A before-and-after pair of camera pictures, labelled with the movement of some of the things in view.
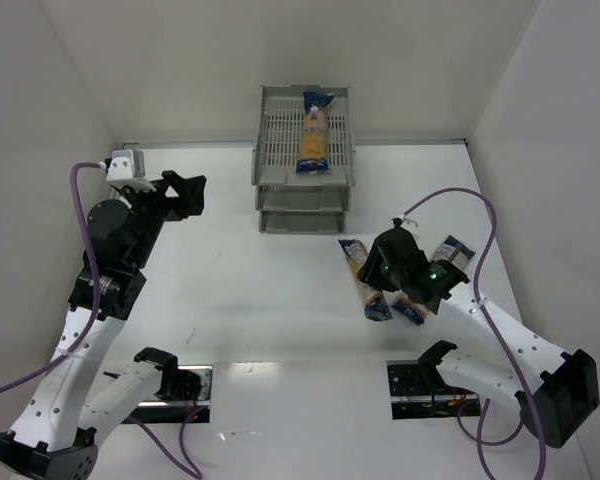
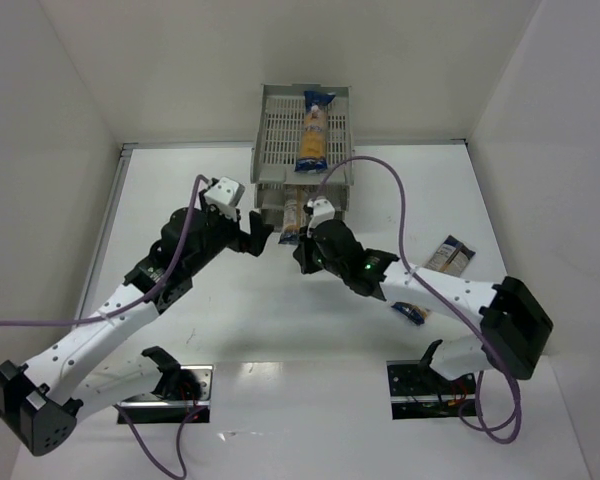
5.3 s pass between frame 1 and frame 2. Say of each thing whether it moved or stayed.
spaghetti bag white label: stayed
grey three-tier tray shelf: stayed
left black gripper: moved
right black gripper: moved
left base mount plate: stayed
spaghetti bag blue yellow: stayed
